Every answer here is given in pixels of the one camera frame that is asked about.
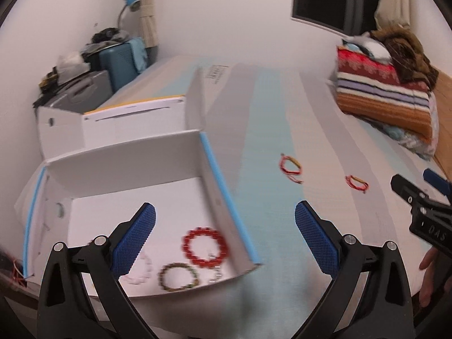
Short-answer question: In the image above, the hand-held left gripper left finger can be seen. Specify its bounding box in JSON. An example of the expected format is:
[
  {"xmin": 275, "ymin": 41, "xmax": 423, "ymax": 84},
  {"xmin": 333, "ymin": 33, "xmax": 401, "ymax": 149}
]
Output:
[{"xmin": 37, "ymin": 202, "xmax": 157, "ymax": 339}]

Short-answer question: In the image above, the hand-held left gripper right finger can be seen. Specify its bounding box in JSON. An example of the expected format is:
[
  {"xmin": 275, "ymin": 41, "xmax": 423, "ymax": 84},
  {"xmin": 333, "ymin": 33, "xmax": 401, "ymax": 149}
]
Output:
[{"xmin": 294, "ymin": 201, "xmax": 414, "ymax": 339}]

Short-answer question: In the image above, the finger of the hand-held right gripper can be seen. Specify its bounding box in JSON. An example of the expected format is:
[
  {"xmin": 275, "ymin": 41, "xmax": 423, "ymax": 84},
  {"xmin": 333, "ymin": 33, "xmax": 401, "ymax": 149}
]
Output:
[
  {"xmin": 423, "ymin": 169, "xmax": 452, "ymax": 199},
  {"xmin": 390, "ymin": 174, "xmax": 431, "ymax": 213}
]

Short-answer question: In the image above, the pink bead bracelet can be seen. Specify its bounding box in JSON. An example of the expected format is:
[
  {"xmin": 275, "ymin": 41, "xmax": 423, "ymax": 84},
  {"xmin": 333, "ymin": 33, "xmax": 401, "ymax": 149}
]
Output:
[{"xmin": 123, "ymin": 251, "xmax": 155, "ymax": 286}]

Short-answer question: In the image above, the green bead bracelet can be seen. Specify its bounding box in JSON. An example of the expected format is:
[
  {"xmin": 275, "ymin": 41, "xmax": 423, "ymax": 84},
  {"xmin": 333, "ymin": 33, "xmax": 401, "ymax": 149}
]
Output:
[{"xmin": 157, "ymin": 262, "xmax": 199, "ymax": 292}]

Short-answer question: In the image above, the sky print cardboard box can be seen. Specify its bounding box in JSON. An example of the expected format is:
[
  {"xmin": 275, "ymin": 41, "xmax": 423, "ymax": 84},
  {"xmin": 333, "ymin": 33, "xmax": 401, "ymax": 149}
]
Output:
[{"xmin": 14, "ymin": 67, "xmax": 266, "ymax": 298}]

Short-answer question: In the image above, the person's right hand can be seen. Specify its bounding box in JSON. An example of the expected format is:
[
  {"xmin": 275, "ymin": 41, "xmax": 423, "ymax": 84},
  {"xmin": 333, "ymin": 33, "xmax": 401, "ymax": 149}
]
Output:
[{"xmin": 418, "ymin": 246, "xmax": 452, "ymax": 308}]

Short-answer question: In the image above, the striped bed sheet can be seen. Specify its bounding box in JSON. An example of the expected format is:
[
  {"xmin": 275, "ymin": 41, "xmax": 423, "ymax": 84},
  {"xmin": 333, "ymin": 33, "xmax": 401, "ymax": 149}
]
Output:
[{"xmin": 88, "ymin": 55, "xmax": 452, "ymax": 339}]

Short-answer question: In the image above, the red striped folded quilt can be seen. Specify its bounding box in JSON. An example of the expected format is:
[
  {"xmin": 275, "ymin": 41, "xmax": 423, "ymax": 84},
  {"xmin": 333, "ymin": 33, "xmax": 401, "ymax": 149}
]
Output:
[{"xmin": 334, "ymin": 44, "xmax": 436, "ymax": 139}]

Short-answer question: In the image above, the brown blanket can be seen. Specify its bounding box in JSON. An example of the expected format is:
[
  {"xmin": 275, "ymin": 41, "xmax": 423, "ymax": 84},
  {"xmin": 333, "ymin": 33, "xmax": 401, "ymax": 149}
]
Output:
[{"xmin": 369, "ymin": 26, "xmax": 440, "ymax": 90}]

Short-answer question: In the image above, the light blue small pillow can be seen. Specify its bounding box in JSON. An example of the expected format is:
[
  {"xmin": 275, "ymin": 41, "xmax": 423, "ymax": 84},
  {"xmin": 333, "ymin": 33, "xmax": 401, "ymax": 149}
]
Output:
[{"xmin": 341, "ymin": 32, "xmax": 393, "ymax": 61}]

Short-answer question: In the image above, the grey suitcase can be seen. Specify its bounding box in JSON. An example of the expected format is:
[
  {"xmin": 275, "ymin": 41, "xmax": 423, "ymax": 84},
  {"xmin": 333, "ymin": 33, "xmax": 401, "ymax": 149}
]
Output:
[{"xmin": 34, "ymin": 71, "xmax": 114, "ymax": 114}]

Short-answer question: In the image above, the teal suitcase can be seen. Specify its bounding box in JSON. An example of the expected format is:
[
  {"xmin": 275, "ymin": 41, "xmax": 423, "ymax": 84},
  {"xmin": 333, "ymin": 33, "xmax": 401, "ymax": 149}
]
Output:
[{"xmin": 99, "ymin": 37, "xmax": 148, "ymax": 93}]

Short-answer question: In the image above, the white tissue pack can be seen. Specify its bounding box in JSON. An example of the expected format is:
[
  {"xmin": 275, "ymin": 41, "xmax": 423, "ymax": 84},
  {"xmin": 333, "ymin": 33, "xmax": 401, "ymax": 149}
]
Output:
[{"xmin": 56, "ymin": 51, "xmax": 91, "ymax": 79}]

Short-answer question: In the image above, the dark clutter pile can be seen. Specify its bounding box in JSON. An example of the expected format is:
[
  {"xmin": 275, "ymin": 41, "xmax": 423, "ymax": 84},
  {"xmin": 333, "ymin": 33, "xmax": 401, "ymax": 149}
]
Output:
[{"xmin": 84, "ymin": 27, "xmax": 130, "ymax": 56}]

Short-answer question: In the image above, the cream curtain with tieback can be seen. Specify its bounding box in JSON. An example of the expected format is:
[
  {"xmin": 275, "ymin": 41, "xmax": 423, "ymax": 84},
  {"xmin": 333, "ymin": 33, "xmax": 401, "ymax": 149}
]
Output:
[{"xmin": 122, "ymin": 0, "xmax": 160, "ymax": 49}]

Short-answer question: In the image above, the blue desk lamp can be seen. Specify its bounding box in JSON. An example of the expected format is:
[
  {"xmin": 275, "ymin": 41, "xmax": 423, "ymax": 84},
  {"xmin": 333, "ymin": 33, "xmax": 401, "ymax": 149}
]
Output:
[{"xmin": 117, "ymin": 0, "xmax": 142, "ymax": 31}]

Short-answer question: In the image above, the red string bracelet gold tube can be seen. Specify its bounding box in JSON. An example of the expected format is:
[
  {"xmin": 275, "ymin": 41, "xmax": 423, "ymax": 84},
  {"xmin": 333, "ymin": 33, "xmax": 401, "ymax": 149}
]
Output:
[{"xmin": 345, "ymin": 174, "xmax": 370, "ymax": 192}]

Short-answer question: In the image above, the red string bracelet gold bead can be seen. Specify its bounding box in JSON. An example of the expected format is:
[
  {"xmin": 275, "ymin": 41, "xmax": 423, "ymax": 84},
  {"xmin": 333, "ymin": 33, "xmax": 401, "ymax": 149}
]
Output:
[{"xmin": 280, "ymin": 153, "xmax": 305, "ymax": 184}]

